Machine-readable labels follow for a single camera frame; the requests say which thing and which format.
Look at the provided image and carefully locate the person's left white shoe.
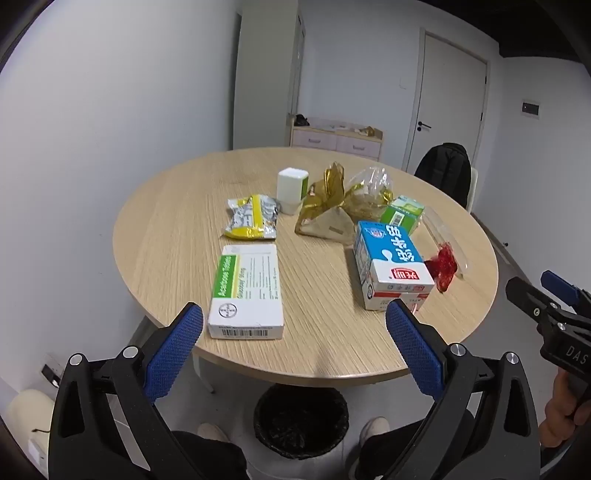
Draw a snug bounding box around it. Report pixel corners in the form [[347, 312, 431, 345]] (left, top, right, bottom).
[[198, 424, 230, 444]]

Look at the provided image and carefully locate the tall white cabinet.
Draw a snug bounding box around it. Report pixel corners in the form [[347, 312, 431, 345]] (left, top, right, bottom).
[[233, 9, 306, 151]]

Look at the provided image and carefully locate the round wooden table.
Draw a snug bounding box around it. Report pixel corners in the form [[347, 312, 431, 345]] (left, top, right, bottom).
[[112, 147, 499, 395]]

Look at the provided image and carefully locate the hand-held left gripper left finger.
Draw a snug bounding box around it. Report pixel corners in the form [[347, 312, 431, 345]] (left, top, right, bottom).
[[48, 302, 205, 480]]

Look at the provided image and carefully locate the small white plastic container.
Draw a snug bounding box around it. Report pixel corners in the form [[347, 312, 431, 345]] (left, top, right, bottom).
[[277, 168, 309, 215]]

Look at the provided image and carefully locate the white door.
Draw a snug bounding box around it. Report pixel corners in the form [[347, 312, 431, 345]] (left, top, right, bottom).
[[402, 28, 490, 174]]

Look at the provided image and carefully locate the person's right white shoe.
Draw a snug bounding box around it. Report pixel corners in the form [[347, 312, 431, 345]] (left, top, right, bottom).
[[360, 416, 391, 446]]

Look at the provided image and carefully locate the red wrapper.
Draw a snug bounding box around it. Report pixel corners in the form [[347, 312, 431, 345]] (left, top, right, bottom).
[[424, 244, 458, 292]]

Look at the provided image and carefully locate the white charger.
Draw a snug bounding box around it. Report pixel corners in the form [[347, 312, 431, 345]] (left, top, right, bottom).
[[28, 438, 48, 468]]

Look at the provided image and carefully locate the person's right hand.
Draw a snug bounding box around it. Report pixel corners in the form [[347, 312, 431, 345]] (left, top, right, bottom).
[[539, 369, 591, 448]]

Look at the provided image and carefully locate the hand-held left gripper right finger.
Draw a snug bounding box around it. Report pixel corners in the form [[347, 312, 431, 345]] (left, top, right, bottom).
[[385, 299, 541, 480]]

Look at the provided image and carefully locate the person's white shoe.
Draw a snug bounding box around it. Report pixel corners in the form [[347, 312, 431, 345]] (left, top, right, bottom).
[[198, 424, 230, 444], [360, 416, 391, 446]]

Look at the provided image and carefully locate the pink drawer cabinet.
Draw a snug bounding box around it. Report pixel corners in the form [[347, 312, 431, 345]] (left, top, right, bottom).
[[288, 115, 384, 162]]

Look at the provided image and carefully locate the white green medicine box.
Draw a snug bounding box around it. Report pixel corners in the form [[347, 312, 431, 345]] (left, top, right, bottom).
[[207, 244, 284, 340]]

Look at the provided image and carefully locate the black trash bin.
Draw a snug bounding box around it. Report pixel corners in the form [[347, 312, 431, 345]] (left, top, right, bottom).
[[253, 383, 349, 460]]

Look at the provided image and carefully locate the gold foil paper wrapper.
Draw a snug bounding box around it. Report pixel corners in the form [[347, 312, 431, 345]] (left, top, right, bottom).
[[295, 162, 358, 245]]

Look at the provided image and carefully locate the person's left leg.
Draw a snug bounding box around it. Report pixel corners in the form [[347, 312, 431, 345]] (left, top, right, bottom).
[[171, 429, 247, 480]]

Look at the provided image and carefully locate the blue white milk carton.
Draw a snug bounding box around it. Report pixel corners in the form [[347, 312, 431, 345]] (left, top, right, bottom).
[[353, 220, 435, 311]]

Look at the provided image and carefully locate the yellow silver snack wrapper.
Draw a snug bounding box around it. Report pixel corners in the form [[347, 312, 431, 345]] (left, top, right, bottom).
[[224, 194, 281, 241]]

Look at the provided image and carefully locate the black backpack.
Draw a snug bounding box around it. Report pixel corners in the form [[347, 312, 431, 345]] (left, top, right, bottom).
[[414, 143, 472, 208]]

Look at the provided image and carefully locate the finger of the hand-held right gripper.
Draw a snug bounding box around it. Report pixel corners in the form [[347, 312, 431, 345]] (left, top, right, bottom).
[[541, 271, 591, 319], [505, 277, 561, 324]]

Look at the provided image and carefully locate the small green carton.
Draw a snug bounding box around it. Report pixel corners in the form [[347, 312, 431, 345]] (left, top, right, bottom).
[[379, 195, 424, 234]]

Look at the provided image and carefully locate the clear plastic bag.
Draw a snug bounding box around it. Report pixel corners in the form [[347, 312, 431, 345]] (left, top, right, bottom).
[[344, 166, 395, 222]]

